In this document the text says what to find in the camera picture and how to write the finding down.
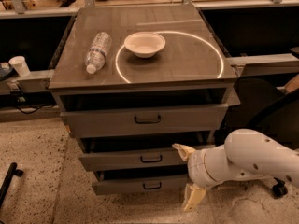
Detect black office chair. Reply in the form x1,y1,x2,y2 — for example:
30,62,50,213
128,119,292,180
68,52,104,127
214,77,299,199

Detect black cable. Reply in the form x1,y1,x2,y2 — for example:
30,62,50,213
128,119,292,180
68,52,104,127
8,84,48,115

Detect clear plastic water bottle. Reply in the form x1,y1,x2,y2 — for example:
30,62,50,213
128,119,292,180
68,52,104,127
85,32,112,74

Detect grey drawer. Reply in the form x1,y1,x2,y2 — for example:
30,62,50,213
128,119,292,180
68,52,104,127
92,174,187,195
79,147,185,172
61,104,228,138

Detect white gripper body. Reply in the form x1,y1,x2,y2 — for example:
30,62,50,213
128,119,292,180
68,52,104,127
188,147,226,189

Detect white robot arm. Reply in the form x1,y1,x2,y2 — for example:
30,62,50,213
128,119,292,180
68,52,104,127
173,129,299,212

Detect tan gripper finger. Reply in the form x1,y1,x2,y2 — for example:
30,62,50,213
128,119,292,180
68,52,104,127
172,143,196,161
182,183,206,212

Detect grey bottom drawer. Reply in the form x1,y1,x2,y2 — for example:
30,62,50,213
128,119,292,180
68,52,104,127
92,174,187,195

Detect black floor stand leg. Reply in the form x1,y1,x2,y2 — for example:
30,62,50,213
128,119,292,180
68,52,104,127
0,162,23,207

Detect white paper cup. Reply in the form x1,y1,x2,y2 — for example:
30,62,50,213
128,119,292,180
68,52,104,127
8,56,30,77

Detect white paper bowl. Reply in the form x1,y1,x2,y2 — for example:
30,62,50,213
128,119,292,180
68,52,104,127
124,32,165,58

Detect grey drawer cabinet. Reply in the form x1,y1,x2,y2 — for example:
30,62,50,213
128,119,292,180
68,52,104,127
47,4,241,156

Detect grey top drawer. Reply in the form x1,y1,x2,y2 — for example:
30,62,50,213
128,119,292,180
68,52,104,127
61,104,228,138

